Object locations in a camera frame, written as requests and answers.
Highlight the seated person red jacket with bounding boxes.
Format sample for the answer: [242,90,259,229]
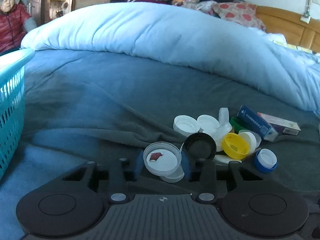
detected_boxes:
[0,0,37,56]

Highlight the wooden headboard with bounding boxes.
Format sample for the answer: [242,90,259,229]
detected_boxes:
[256,6,320,53]

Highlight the green bottle cap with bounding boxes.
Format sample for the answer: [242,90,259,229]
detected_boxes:
[229,116,247,134]

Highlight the translucent white jar lid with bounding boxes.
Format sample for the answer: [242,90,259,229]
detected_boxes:
[160,165,184,183]

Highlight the white round lid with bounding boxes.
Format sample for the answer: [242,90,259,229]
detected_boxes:
[173,115,200,137]

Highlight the pink purple medicine box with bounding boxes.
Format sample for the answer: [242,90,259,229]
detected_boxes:
[258,112,301,135]

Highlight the white lid behind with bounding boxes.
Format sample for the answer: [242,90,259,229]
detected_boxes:
[197,114,220,133]

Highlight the turquoise plastic basket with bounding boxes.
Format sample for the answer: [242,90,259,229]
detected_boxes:
[0,49,35,177]

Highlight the blue bed sheet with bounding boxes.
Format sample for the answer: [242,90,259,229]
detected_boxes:
[1,50,319,239]

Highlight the blue medicine box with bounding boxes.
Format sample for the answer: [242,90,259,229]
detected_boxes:
[237,105,278,142]

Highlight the yellow bottle cap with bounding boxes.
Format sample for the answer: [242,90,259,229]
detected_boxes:
[222,133,250,160]

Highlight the red dotted pillow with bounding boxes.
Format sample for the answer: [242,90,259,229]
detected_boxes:
[212,2,266,31]

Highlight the blue bottle cap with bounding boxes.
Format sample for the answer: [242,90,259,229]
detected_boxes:
[253,148,278,174]

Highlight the light blue duvet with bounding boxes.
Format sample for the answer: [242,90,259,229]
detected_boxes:
[21,2,319,114]

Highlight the large white lid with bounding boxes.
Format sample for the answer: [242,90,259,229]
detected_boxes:
[238,129,262,155]

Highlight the white lid with red sticker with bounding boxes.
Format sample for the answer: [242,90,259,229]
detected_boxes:
[143,142,182,177]

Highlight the black jar lid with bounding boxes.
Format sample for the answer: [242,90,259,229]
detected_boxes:
[181,132,216,159]

